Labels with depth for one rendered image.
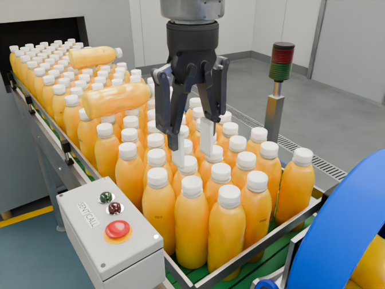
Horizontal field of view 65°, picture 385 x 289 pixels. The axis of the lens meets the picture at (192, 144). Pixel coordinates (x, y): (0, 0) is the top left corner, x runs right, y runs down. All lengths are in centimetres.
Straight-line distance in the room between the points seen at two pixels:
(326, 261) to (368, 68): 409
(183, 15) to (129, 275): 37
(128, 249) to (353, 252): 29
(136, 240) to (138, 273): 5
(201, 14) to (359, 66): 413
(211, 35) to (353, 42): 413
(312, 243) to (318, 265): 3
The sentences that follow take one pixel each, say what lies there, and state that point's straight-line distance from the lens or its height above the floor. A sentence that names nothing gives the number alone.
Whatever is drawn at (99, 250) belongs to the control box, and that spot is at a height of 110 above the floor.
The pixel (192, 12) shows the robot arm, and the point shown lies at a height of 140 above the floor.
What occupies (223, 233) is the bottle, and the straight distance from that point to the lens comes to 57.
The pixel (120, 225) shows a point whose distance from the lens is 49.
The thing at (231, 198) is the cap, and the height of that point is 110.
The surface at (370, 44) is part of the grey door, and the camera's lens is 441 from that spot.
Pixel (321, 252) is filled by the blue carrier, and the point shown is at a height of 116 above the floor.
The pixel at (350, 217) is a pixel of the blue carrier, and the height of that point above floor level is 120.
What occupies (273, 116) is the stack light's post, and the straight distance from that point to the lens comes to 101.
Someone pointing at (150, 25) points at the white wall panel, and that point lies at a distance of 481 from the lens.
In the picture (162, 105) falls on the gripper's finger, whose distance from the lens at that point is 45.
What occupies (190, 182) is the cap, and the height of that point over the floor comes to 111.
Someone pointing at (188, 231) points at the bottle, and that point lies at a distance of 60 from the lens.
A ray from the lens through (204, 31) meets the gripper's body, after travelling 43.
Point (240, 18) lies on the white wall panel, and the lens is 565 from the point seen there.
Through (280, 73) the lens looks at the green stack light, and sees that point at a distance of 95.
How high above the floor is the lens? 145
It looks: 30 degrees down
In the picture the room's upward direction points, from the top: straight up
